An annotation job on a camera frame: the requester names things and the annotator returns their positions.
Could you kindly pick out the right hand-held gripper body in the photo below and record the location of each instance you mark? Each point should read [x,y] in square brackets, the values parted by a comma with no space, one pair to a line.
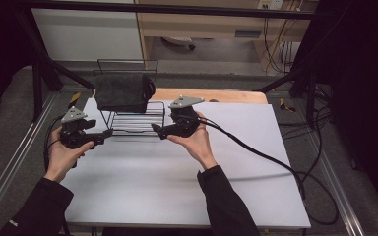
[185,126]

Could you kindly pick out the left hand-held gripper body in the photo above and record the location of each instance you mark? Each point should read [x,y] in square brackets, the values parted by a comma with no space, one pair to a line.
[74,134]

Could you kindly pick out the black fabric pouch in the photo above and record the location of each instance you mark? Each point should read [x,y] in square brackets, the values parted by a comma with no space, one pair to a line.
[121,91]

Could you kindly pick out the person's right hand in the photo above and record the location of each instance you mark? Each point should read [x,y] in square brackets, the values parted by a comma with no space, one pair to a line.
[200,146]

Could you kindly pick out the person's left hand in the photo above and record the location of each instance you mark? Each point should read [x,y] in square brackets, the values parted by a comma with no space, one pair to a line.
[62,160]

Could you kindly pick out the white table cover sheet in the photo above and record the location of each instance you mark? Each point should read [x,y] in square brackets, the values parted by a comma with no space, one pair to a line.
[164,183]

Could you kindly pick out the white chair base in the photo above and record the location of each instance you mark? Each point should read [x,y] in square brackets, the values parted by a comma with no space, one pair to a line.
[178,41]

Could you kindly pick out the white cabinet panel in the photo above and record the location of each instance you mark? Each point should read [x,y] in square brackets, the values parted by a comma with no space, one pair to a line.
[88,36]

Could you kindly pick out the light wooden desk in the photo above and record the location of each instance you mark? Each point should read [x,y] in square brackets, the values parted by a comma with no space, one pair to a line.
[197,24]

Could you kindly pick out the white power strip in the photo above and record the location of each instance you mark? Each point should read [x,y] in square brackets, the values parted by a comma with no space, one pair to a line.
[270,4]

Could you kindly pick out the aluminium floor rail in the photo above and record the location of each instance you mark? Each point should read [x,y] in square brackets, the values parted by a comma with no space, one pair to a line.
[16,154]
[339,187]

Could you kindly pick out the black metal frame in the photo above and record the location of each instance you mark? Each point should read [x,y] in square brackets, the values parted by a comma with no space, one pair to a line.
[164,9]

